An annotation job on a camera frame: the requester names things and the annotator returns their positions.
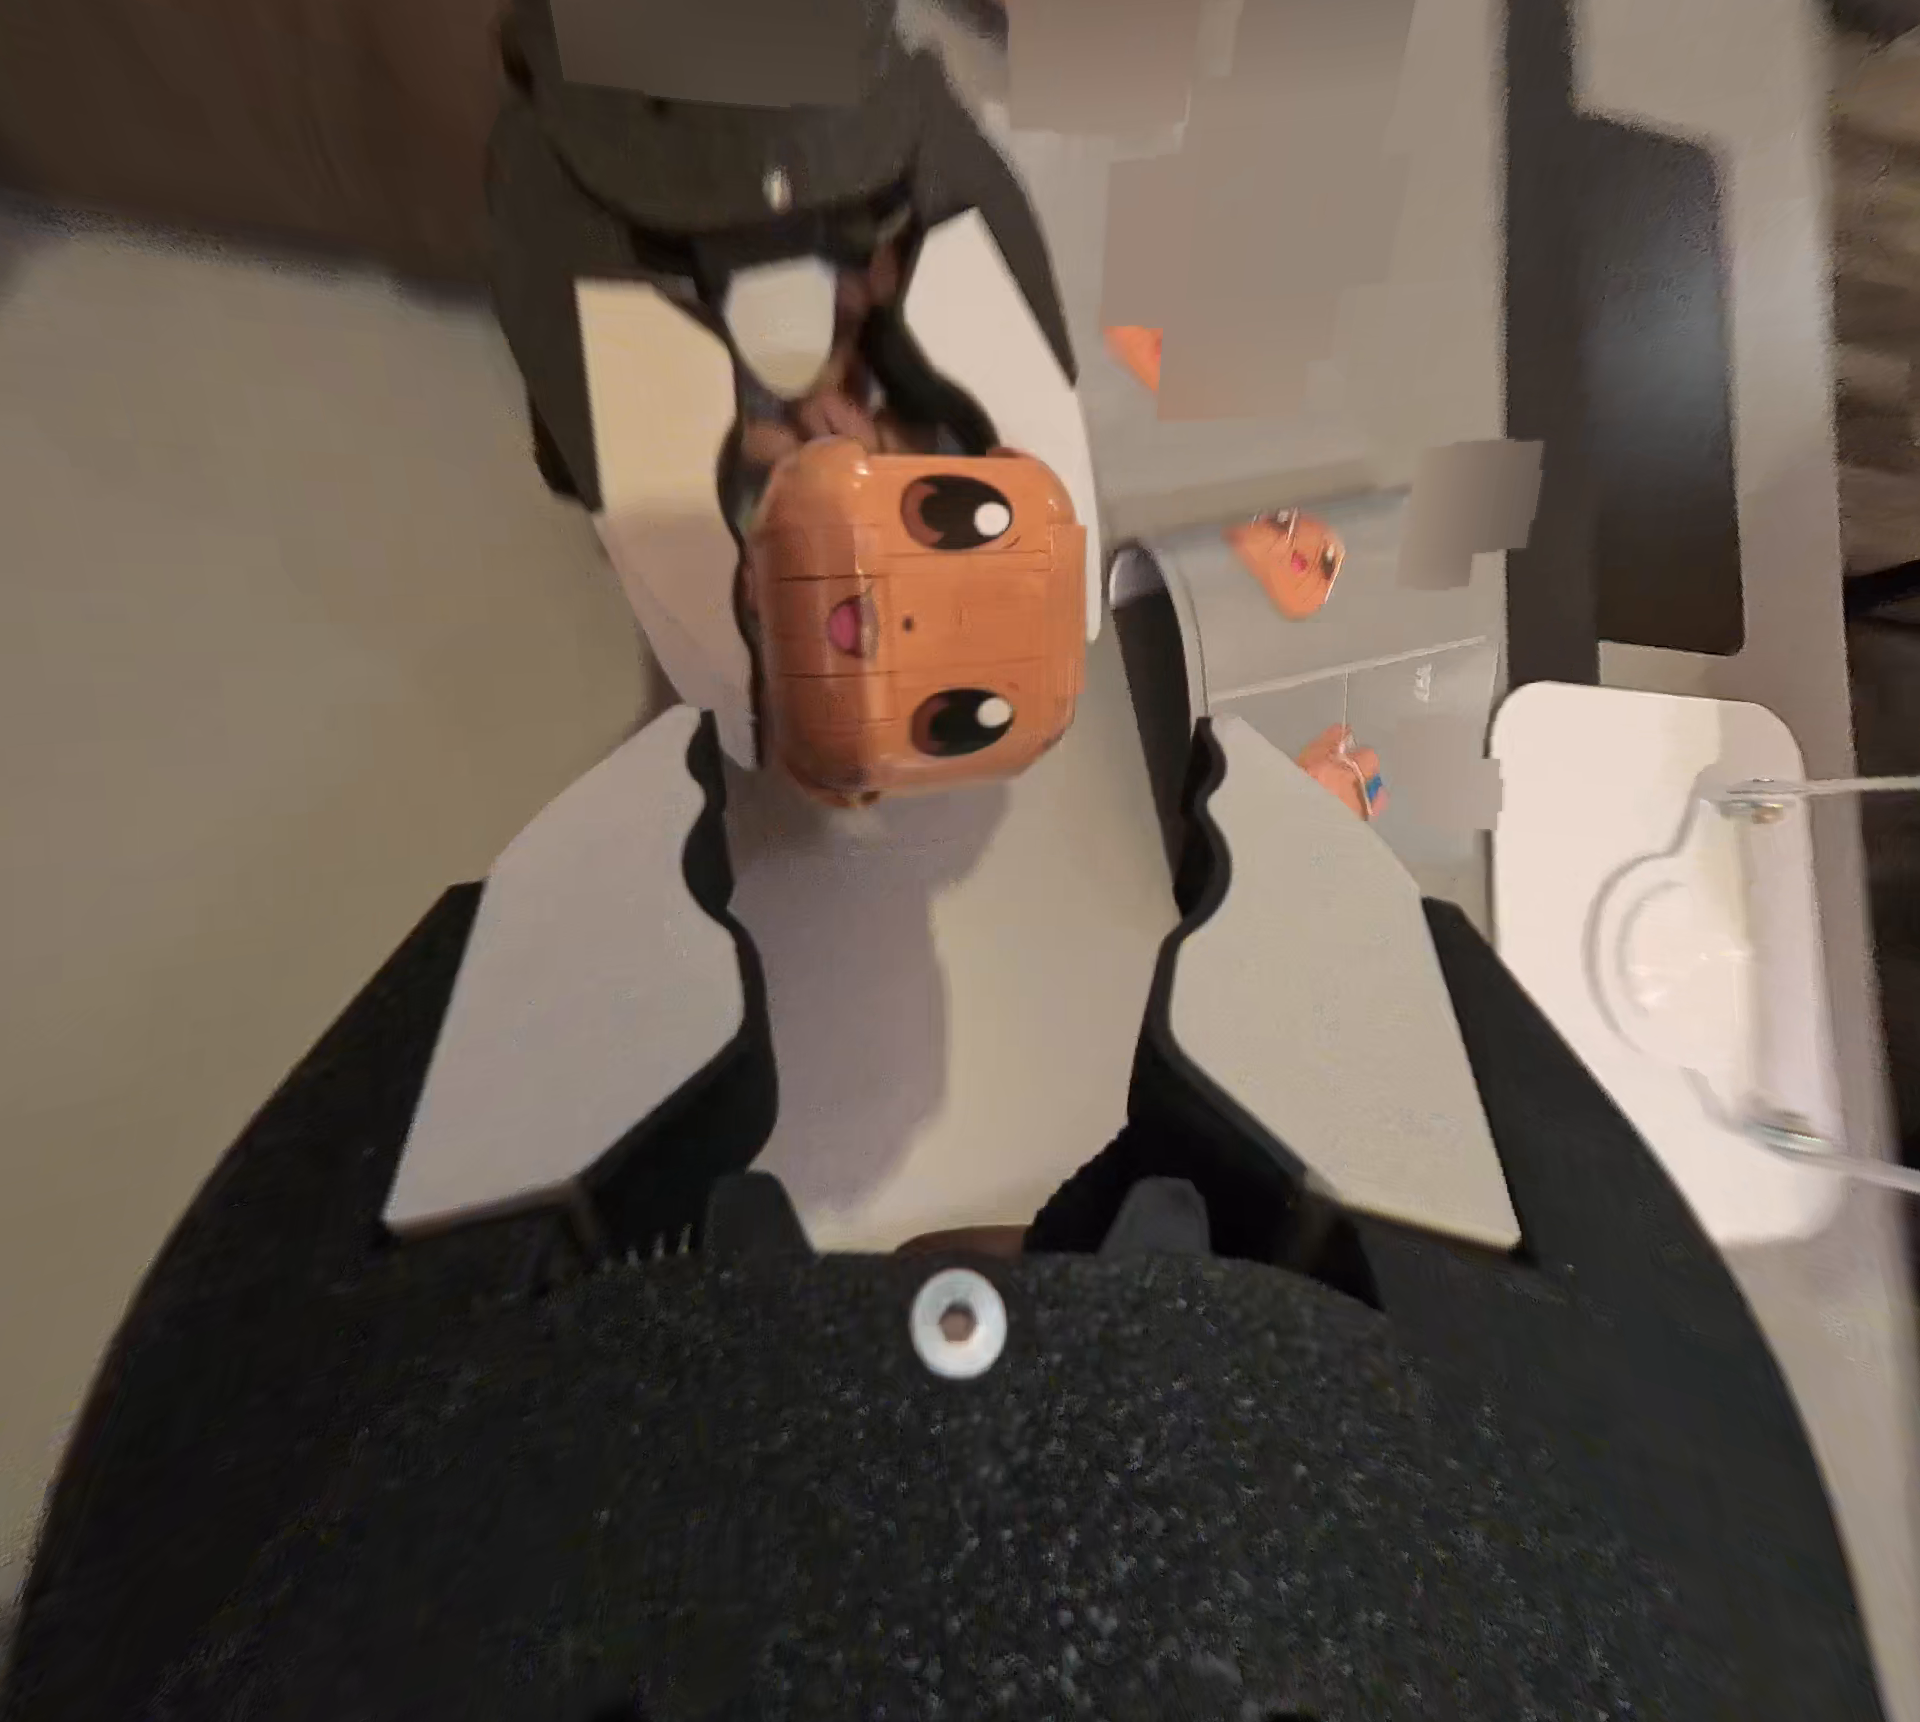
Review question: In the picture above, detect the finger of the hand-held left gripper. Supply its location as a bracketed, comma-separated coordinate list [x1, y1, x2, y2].
[893, 208, 1114, 646]
[578, 274, 770, 770]

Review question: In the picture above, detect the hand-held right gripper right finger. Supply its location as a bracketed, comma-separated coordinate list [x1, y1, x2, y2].
[1124, 709, 1523, 1249]

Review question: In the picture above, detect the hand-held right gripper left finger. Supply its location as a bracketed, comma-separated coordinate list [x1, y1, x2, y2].
[383, 705, 781, 1235]

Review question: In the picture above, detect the brown lego head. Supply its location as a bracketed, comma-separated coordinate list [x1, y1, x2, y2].
[739, 438, 1088, 808]

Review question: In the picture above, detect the grey instruction booklet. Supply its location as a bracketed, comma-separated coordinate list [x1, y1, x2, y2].
[1095, 310, 1509, 867]

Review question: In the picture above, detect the person's left forearm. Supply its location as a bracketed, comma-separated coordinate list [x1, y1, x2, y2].
[0, 0, 519, 284]

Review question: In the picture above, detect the person's left hand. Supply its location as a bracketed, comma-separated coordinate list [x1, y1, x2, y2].
[779, 248, 987, 456]

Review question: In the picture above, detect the white desk stand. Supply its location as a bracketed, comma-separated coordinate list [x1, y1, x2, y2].
[1484, 678, 1920, 1244]

